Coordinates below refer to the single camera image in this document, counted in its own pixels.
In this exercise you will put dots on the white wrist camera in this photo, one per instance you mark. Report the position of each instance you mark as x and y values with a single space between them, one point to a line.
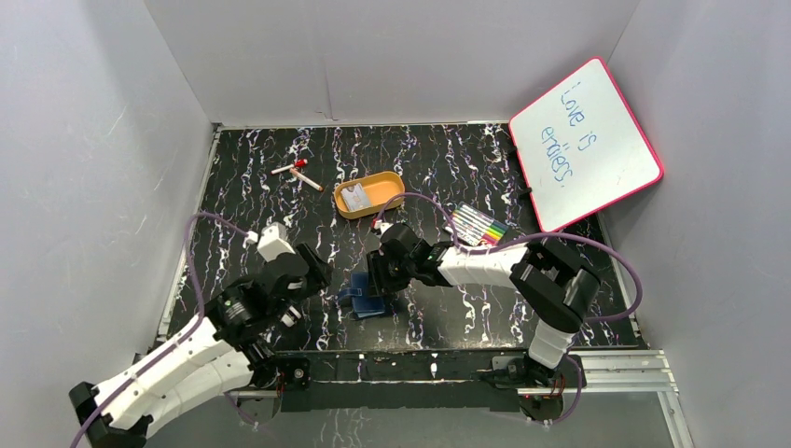
271 242
379 227

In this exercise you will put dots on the orange oval tray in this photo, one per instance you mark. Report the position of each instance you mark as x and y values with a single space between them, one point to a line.
380 188

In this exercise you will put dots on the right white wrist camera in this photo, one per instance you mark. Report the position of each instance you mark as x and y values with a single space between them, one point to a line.
379 227

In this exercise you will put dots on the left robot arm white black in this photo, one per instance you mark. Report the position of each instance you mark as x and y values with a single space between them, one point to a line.
222 348

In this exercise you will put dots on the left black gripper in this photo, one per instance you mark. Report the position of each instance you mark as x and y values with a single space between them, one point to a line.
314 268

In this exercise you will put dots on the pink framed whiteboard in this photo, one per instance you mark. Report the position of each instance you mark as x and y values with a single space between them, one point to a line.
581 148

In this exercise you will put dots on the white marker pen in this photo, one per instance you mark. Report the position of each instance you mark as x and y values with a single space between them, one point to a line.
303 178

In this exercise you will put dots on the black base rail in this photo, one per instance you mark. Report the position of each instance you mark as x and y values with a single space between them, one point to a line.
496 380

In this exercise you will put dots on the red capped marker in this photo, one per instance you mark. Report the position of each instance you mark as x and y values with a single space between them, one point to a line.
295 165

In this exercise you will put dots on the white eraser block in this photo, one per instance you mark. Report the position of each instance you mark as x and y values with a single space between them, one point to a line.
290 317

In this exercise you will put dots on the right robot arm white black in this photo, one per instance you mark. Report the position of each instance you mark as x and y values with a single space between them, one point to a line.
557 283

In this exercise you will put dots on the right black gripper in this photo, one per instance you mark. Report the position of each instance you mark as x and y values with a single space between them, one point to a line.
378 279

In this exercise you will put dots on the pack of coloured markers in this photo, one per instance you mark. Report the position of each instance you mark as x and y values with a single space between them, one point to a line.
475 228

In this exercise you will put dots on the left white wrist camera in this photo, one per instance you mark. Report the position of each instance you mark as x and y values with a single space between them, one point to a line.
271 242

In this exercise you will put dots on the blue leather card holder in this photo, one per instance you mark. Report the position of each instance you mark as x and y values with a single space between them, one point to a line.
360 297

